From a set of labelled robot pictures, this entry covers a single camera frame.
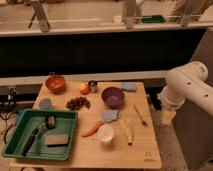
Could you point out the orange bowl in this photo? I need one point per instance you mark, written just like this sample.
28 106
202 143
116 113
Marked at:
55 83

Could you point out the orange fruit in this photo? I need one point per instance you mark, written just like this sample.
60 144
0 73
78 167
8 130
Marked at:
84 88

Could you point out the orange carrot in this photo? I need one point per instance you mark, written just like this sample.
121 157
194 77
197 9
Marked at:
93 130

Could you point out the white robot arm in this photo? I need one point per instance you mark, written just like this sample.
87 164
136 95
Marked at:
187 82

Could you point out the purple bowl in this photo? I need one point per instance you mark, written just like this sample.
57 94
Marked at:
113 97

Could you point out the black handled brush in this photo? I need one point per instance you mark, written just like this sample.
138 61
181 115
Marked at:
36 131

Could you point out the metal spoon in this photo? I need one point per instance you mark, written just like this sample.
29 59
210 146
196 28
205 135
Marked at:
143 122

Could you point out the wooden board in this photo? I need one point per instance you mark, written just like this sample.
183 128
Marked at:
91 153

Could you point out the small metal cup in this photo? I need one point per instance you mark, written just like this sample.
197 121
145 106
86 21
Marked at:
93 86

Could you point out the grey sponge block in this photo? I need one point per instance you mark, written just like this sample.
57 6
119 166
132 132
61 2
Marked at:
56 140

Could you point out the grey-blue round lid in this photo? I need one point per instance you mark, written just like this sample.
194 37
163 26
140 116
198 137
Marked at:
45 103

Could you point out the green plastic tray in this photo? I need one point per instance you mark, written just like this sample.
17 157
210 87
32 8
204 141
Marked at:
66 122

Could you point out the grey-blue cloth piece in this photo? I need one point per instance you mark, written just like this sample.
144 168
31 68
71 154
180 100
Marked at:
110 115

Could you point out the white cup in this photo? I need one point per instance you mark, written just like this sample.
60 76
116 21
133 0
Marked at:
105 134

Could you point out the dark grape bunch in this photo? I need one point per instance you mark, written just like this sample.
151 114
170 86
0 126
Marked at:
77 103

